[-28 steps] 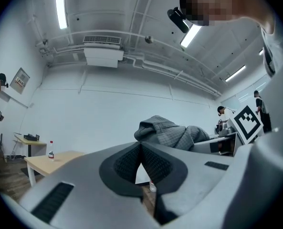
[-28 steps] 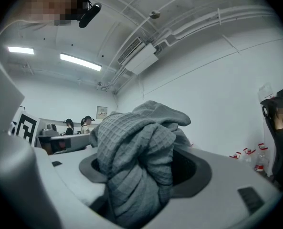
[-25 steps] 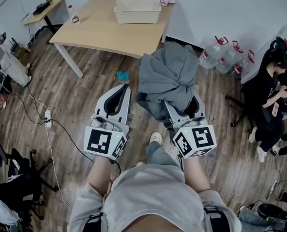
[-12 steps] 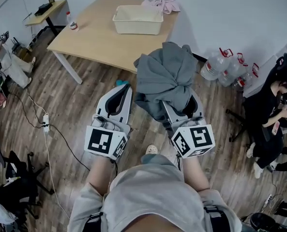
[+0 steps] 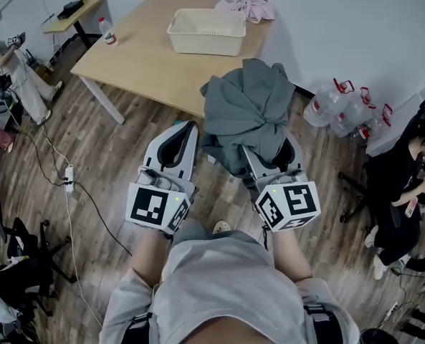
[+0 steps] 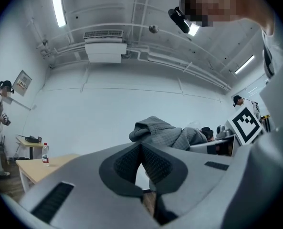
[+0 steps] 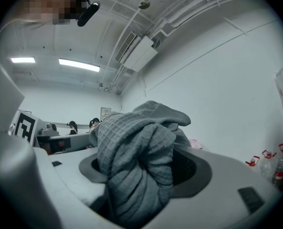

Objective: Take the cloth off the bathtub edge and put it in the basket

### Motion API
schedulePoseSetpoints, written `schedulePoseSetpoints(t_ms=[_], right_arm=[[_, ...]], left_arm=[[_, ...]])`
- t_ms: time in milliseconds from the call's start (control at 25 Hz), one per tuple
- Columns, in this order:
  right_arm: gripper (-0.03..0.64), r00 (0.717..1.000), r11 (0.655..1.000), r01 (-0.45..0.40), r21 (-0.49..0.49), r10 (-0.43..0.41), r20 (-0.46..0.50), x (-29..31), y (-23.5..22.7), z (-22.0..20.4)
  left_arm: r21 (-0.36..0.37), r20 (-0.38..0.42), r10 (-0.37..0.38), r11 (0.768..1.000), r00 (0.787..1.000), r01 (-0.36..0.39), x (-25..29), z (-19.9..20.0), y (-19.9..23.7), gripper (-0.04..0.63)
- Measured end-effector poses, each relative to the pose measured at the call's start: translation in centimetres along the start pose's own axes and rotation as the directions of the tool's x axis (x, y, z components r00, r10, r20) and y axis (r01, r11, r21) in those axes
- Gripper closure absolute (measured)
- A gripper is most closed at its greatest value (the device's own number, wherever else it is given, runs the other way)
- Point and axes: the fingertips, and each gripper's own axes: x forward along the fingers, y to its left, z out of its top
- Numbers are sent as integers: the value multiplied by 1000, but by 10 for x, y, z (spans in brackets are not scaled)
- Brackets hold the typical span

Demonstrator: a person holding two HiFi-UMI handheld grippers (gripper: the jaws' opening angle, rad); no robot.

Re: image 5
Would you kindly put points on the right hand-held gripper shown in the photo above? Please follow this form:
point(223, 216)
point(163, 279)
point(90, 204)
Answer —
point(294, 201)

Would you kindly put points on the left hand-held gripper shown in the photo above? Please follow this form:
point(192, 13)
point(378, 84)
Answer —
point(147, 206)

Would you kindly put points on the grey garment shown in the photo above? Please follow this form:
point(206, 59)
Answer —
point(248, 102)

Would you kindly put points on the cream plastic basket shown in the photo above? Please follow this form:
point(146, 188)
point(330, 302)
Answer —
point(205, 45)

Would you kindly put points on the person's right forearm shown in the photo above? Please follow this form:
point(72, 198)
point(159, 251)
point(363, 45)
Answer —
point(291, 253)

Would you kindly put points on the person's left forearm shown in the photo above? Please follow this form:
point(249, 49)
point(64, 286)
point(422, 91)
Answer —
point(149, 256)

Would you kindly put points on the person's grey trousers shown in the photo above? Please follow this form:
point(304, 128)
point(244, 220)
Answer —
point(192, 229)

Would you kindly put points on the black office chair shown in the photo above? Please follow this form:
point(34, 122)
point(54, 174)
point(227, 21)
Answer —
point(357, 187)

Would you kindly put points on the person's right cream shoe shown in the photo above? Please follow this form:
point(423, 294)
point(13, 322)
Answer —
point(221, 227)

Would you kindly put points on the light wooden table white legs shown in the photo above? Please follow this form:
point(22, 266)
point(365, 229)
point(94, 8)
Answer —
point(144, 70)

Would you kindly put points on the white power strip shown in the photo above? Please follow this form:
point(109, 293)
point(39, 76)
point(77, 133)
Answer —
point(69, 177)
point(391, 311)

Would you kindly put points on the white box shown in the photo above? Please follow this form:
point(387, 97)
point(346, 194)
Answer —
point(395, 134)

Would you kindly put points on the person's grey shirt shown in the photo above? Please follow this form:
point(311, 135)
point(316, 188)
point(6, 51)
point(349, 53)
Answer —
point(223, 285)

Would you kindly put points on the clear plastic bottle red cap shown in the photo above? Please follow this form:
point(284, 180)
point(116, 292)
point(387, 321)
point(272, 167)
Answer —
point(107, 31)

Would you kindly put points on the white red badge card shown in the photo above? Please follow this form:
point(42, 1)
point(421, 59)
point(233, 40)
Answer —
point(411, 207)

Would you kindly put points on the pink clothes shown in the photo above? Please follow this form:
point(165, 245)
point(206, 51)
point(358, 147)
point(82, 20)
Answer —
point(255, 7)

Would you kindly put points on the wooden desk black leg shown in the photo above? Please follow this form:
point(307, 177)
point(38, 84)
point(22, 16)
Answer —
point(90, 7)

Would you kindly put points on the black swivel chair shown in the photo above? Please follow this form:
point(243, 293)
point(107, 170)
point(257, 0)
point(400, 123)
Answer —
point(36, 260)

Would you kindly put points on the black box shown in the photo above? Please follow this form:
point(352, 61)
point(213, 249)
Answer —
point(70, 10)

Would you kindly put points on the black mesh chair seat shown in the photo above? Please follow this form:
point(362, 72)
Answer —
point(377, 337)

